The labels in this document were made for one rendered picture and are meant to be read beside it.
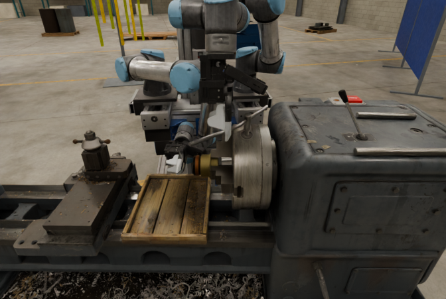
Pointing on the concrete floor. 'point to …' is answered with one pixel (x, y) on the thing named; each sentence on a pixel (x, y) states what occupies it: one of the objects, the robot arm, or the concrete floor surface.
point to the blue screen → (421, 22)
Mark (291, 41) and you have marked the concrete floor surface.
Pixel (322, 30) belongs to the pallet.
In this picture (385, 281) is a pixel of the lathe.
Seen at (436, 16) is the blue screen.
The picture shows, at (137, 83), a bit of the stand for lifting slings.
